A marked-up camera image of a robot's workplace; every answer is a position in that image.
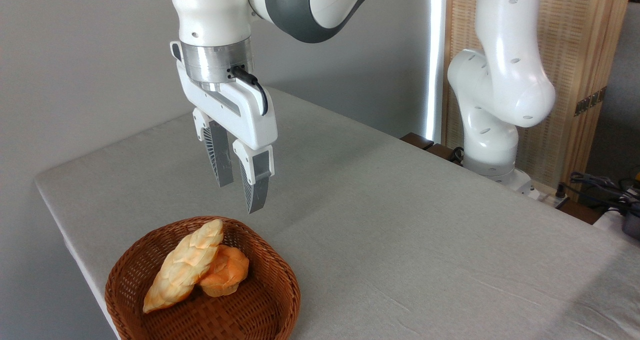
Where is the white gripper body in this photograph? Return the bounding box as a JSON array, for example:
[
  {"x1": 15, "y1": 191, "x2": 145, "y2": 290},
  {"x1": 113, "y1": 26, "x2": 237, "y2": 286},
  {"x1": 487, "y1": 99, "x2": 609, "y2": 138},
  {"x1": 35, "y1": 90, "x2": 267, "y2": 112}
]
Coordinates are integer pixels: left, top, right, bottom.
[{"x1": 170, "y1": 40, "x2": 279, "y2": 151}]

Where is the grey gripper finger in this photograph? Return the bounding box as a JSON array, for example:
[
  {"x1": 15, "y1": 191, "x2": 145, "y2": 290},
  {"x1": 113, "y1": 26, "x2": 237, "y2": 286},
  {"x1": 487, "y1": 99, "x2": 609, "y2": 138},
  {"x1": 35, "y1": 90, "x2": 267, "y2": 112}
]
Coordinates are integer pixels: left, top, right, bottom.
[
  {"x1": 232, "y1": 139, "x2": 275, "y2": 215},
  {"x1": 192, "y1": 108, "x2": 235, "y2": 188}
]

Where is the long braided bread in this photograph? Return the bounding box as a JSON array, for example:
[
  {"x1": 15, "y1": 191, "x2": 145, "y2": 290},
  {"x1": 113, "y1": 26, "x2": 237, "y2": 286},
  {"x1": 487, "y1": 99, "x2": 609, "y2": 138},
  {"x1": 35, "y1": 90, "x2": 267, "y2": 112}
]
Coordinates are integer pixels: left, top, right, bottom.
[{"x1": 143, "y1": 219, "x2": 224, "y2": 314}]

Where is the round orange bread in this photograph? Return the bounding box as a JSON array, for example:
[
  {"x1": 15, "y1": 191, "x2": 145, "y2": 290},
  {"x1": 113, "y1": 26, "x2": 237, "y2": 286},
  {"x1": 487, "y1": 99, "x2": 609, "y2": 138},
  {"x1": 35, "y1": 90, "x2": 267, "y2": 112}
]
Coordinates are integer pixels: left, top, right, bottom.
[{"x1": 199, "y1": 244, "x2": 250, "y2": 298}]

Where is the brown wicker basket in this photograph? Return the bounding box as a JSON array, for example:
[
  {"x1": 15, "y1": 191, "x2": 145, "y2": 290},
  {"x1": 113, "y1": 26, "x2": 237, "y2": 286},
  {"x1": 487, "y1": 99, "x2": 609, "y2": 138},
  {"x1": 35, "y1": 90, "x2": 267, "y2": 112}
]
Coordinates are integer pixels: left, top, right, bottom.
[{"x1": 104, "y1": 216, "x2": 301, "y2": 340}]

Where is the grey tablecloth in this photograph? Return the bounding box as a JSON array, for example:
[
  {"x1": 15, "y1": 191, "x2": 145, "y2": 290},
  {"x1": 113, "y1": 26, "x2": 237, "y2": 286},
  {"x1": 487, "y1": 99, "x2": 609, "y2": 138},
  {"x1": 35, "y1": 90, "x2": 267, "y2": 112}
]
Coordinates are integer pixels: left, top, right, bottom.
[{"x1": 34, "y1": 86, "x2": 640, "y2": 340}]

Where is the dark brown wooden block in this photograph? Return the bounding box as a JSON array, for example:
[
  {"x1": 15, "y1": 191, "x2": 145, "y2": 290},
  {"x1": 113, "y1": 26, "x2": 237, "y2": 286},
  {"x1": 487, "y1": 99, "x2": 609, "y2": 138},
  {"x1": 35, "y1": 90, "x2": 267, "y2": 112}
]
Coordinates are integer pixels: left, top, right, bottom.
[
  {"x1": 400, "y1": 133, "x2": 435, "y2": 151},
  {"x1": 426, "y1": 143, "x2": 463, "y2": 167}
]

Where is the white power strip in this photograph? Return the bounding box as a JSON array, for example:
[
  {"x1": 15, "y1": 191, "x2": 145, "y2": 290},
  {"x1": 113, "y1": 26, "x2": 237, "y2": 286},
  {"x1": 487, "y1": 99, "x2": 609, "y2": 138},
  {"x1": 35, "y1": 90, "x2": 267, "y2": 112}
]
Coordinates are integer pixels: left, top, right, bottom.
[{"x1": 530, "y1": 183, "x2": 571, "y2": 209}]

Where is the wooden slatted screen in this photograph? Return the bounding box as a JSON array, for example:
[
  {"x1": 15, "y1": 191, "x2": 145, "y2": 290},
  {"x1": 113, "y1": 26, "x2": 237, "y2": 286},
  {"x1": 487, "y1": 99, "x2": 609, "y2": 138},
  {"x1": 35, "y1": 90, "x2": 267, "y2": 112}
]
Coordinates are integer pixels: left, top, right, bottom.
[{"x1": 442, "y1": 0, "x2": 633, "y2": 201}]

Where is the metal screen hinge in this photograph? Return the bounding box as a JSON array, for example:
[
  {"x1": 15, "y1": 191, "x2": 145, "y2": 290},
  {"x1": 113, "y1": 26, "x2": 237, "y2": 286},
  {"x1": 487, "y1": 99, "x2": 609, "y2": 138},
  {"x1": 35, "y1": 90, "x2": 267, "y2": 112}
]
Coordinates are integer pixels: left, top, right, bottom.
[{"x1": 574, "y1": 86, "x2": 607, "y2": 117}]

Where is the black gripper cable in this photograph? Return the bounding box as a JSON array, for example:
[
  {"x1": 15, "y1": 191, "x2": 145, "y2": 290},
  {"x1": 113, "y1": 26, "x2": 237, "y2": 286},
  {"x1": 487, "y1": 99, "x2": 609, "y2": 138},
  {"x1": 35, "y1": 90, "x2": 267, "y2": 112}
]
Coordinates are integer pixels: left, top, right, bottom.
[{"x1": 230, "y1": 66, "x2": 269, "y2": 116}]

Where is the black cable bundle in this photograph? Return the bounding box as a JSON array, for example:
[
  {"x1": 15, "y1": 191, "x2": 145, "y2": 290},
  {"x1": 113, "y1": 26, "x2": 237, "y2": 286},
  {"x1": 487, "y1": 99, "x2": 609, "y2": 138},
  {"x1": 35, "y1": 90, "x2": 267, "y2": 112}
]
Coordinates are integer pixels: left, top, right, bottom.
[{"x1": 570, "y1": 172, "x2": 640, "y2": 208}]

